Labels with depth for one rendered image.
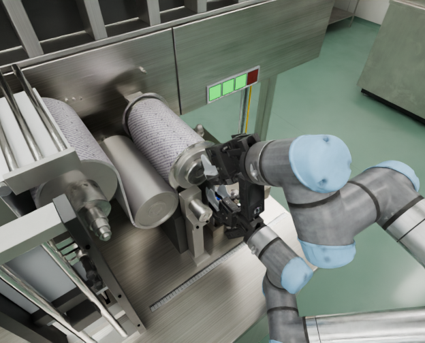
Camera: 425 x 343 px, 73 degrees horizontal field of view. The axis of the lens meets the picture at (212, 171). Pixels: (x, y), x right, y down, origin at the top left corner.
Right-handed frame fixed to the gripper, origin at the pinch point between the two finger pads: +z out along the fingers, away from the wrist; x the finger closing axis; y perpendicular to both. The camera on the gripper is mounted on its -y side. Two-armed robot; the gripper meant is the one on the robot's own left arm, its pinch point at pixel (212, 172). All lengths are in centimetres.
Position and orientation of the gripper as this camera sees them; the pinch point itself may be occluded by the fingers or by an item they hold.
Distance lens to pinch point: 68.1
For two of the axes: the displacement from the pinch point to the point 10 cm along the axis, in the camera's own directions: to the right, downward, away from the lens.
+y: -3.8, -9.0, -2.1
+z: -4.6, -0.2, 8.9
